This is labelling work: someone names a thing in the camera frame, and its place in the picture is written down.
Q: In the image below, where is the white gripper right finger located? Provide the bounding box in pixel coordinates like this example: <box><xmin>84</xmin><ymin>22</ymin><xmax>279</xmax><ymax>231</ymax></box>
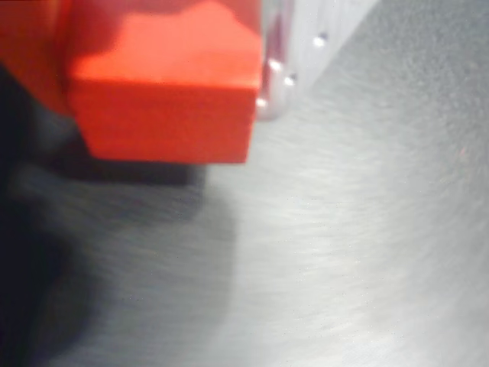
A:
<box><xmin>254</xmin><ymin>0</ymin><xmax>378</xmax><ymax>122</ymax></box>

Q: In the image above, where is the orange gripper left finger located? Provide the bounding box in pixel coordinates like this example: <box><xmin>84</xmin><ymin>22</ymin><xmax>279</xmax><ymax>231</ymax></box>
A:
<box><xmin>0</xmin><ymin>0</ymin><xmax>74</xmax><ymax>118</ymax></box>

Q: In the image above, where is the red block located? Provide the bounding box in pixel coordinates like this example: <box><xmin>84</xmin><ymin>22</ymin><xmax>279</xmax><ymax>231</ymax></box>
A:
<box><xmin>63</xmin><ymin>0</ymin><xmax>265</xmax><ymax>164</ymax></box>

